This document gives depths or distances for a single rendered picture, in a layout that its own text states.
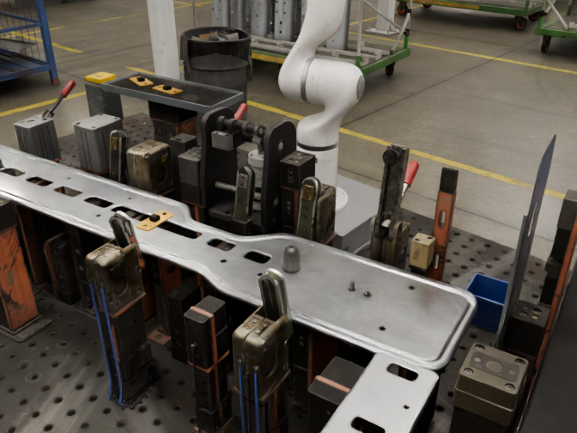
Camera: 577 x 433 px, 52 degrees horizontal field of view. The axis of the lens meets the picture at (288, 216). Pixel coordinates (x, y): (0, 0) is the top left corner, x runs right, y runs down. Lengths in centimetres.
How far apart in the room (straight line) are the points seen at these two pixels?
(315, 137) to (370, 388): 91
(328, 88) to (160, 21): 374
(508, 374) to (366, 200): 103
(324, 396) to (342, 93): 89
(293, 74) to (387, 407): 99
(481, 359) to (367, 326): 21
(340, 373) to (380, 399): 9
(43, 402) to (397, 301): 75
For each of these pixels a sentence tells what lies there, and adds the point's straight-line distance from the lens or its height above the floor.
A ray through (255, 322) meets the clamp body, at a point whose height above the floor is 104.
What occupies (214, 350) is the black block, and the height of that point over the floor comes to 92.
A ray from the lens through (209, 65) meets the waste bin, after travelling 418.
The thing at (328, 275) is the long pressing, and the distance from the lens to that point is 109.
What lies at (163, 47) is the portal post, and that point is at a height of 44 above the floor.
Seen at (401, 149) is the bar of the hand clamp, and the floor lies 121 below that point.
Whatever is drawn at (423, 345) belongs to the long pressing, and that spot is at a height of 100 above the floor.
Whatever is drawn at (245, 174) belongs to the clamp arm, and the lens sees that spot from 126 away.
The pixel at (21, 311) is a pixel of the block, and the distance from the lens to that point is 154.
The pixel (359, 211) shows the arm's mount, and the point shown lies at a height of 79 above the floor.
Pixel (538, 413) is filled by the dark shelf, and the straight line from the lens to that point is 87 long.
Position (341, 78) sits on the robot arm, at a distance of 157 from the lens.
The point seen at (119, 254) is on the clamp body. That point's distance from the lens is 112.
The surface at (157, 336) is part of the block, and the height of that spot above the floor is 70.
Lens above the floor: 162
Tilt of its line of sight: 29 degrees down
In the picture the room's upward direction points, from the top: straight up
